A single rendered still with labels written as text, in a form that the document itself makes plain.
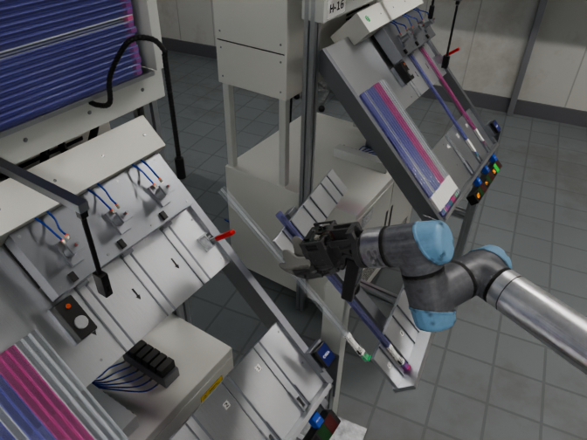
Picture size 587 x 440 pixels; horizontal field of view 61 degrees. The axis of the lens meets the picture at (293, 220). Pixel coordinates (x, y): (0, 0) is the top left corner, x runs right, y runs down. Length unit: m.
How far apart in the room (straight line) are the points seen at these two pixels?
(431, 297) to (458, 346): 1.49
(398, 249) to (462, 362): 1.49
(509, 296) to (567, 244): 2.24
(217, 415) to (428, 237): 0.56
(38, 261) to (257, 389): 0.52
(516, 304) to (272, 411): 0.56
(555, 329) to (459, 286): 0.16
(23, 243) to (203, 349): 0.66
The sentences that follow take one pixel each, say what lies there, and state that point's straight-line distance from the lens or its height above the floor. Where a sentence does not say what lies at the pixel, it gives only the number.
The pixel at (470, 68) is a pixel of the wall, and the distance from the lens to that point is 4.49.
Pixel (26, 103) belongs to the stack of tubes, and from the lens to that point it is 0.92.
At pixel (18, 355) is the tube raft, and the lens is 0.98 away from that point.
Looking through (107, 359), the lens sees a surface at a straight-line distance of 1.02.
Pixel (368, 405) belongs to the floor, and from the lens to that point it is 2.11.
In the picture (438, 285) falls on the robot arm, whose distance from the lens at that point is 0.89.
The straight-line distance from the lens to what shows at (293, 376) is 1.21.
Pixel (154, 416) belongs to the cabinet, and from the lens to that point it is 1.37.
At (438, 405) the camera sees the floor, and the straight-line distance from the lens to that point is 2.17.
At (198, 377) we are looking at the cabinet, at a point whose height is 0.62.
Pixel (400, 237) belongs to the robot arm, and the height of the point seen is 1.22.
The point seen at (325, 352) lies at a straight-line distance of 1.22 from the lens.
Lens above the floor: 1.76
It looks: 37 degrees down
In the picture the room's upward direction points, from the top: 1 degrees clockwise
